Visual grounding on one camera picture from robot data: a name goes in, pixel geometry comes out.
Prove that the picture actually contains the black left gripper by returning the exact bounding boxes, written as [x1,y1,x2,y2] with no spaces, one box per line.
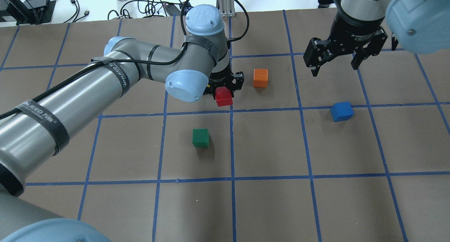
[204,63,245,96]

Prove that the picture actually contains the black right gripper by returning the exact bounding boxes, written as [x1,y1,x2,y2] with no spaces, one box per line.
[303,12,387,77]

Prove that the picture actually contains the red wooden block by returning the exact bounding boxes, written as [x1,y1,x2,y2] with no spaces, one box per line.
[215,87,233,107]

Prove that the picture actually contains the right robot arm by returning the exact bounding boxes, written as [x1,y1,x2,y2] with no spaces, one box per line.
[303,0,450,77]

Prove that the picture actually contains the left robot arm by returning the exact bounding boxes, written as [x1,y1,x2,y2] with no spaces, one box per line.
[0,4,248,242]

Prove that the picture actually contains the orange wooden block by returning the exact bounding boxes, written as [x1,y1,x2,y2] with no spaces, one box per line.
[253,69,269,88]

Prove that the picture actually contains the blue wooden block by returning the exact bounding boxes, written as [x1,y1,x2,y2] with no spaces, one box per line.
[330,101,355,122]

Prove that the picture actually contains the green wooden block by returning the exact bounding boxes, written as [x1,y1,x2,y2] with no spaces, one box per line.
[192,128,210,148]

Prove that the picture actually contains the aluminium frame post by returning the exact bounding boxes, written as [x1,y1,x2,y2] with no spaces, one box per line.
[216,0,235,18]

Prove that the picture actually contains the black camera cable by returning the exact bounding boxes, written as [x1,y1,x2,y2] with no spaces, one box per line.
[0,0,250,119]

